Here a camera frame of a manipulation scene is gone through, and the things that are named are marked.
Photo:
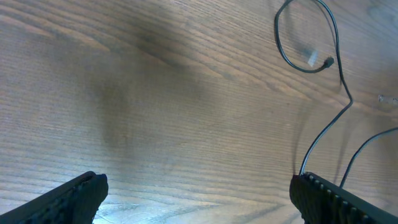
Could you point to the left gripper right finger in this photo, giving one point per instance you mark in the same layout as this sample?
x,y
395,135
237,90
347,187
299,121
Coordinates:
x,y
320,201

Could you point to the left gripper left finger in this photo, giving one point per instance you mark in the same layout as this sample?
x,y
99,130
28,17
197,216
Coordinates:
x,y
75,201

